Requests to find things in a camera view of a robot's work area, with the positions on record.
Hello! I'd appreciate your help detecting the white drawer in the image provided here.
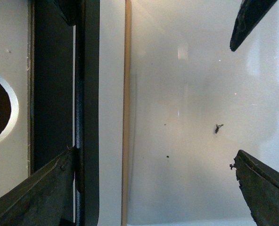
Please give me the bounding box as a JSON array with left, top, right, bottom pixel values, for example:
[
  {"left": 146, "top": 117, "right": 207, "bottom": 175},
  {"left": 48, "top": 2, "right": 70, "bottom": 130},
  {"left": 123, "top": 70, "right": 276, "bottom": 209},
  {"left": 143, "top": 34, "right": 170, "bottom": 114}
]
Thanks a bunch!
[{"left": 0, "top": 0, "right": 125, "bottom": 226}]

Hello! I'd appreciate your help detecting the wooden drawer cabinet frame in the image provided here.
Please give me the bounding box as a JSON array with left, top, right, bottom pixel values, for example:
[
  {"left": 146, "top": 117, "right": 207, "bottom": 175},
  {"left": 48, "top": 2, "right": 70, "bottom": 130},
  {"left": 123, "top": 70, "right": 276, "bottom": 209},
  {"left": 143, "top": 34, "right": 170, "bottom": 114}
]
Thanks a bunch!
[{"left": 121, "top": 0, "right": 132, "bottom": 226}]

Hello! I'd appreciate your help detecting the black drawer handle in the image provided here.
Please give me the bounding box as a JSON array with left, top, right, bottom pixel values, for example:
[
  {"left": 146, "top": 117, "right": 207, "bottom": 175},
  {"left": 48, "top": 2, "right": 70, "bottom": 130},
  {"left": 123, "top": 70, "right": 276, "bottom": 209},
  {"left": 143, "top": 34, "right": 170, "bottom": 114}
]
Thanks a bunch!
[{"left": 31, "top": 0, "right": 100, "bottom": 226}]

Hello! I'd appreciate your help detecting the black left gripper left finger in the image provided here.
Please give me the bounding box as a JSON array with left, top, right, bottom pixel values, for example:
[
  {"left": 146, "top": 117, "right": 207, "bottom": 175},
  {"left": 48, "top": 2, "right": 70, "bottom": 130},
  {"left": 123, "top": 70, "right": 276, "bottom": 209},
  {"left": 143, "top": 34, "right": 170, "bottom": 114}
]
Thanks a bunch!
[{"left": 0, "top": 150, "right": 74, "bottom": 226}]

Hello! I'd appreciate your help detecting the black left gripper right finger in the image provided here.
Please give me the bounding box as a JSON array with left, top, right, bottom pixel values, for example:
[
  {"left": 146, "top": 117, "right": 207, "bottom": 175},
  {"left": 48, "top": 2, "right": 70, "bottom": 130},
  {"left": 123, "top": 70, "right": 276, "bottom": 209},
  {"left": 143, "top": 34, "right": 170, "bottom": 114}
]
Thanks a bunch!
[{"left": 52, "top": 0, "right": 85, "bottom": 26}]

